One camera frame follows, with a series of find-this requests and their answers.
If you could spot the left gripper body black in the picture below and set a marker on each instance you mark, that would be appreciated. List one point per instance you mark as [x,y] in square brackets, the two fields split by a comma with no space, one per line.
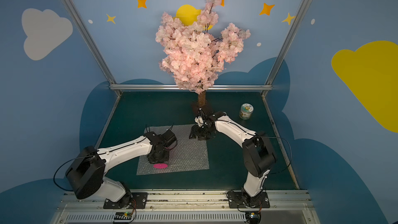
[158,157]

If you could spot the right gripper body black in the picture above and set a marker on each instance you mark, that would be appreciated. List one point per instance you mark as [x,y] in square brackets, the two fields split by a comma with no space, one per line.
[202,130]

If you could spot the pink plastic wine glass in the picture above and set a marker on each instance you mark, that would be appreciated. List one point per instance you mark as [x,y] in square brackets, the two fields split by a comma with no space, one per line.
[160,166]

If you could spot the clear bubble wrap sheet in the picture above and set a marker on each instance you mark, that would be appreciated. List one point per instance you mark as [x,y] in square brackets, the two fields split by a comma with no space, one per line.
[189,155]

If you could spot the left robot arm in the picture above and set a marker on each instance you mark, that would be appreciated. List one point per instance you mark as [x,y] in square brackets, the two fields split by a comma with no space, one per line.
[87,173]

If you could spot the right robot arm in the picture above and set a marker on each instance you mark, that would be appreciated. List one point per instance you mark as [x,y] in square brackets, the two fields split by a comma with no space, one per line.
[258,152]

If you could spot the pink cherry blossom tree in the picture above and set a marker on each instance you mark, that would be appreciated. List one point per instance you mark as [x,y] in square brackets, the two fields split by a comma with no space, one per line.
[194,57]

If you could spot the green circuit board left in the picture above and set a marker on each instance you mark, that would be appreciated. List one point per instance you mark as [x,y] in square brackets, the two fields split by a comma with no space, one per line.
[122,217]

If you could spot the circuit board right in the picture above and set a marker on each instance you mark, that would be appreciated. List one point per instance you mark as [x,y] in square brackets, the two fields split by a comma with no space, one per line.
[252,218]

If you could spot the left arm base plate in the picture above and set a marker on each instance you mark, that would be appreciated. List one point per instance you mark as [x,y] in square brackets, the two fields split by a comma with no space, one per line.
[131,200]

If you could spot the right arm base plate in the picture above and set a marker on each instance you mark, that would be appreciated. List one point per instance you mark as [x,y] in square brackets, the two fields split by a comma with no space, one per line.
[237,199]

